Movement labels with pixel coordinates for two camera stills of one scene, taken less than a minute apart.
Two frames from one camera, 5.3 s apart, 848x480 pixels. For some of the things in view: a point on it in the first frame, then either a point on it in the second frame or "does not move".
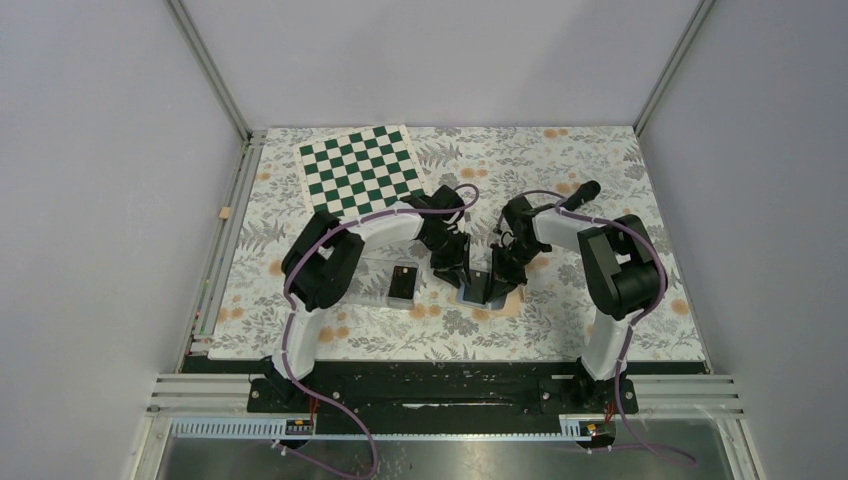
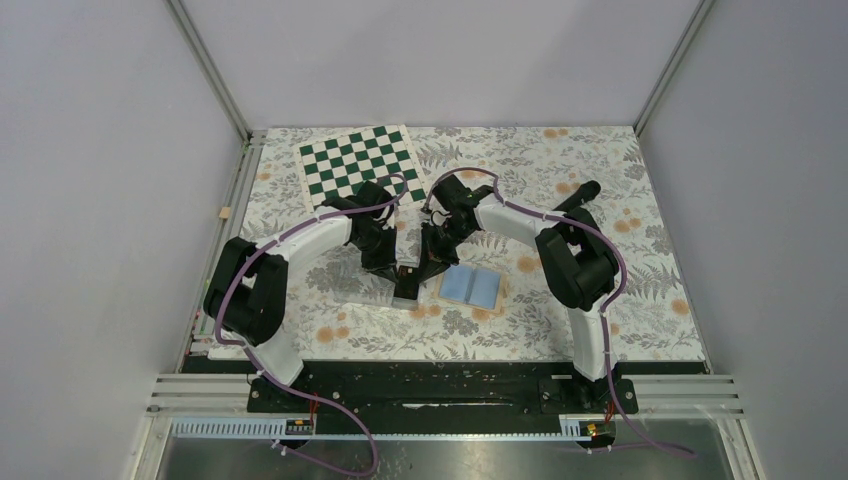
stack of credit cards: x=403 y=282 does not move
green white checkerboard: x=355 y=172 does not move
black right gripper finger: x=490 y=287 to x=438 y=253
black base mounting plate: x=442 y=393 does not move
